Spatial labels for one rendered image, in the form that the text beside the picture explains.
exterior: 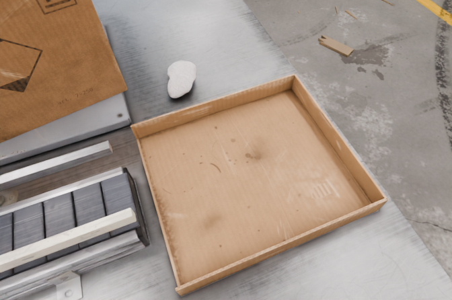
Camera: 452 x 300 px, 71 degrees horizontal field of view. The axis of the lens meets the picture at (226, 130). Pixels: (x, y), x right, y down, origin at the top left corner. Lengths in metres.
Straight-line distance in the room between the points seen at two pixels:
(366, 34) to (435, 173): 0.95
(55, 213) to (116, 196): 0.08
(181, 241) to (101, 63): 0.30
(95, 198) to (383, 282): 0.39
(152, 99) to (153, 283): 0.32
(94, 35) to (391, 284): 0.53
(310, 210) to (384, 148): 1.20
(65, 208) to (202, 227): 0.19
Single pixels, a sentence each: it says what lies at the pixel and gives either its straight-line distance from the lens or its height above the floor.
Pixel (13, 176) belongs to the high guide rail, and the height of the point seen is 0.96.
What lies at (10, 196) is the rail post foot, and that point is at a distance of 0.59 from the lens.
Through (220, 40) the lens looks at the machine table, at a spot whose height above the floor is 0.83.
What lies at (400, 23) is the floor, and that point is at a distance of 2.38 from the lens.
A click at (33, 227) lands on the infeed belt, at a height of 0.88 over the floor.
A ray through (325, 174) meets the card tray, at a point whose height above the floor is 0.83.
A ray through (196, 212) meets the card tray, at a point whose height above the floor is 0.83.
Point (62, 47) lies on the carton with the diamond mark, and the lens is 0.53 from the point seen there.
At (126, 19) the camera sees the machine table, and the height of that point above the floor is 0.83.
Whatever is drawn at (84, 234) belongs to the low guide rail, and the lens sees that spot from 0.42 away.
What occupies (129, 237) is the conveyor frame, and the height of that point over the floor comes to 0.88.
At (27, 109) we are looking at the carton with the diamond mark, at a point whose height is 0.90.
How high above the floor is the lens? 1.28
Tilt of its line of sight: 55 degrees down
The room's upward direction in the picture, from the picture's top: 2 degrees counter-clockwise
